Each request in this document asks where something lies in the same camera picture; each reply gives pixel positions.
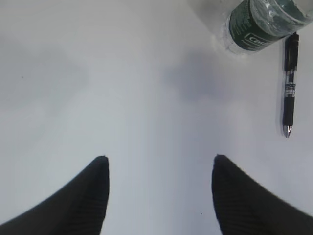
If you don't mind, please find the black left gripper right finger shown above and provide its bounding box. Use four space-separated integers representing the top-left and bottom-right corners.
211 155 313 235

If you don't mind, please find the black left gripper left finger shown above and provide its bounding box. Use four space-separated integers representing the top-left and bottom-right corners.
0 156 109 235

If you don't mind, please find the black pen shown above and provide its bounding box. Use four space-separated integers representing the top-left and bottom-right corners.
282 32 299 138

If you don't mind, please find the clear water bottle green label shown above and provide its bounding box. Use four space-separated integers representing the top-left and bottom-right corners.
223 0 313 54

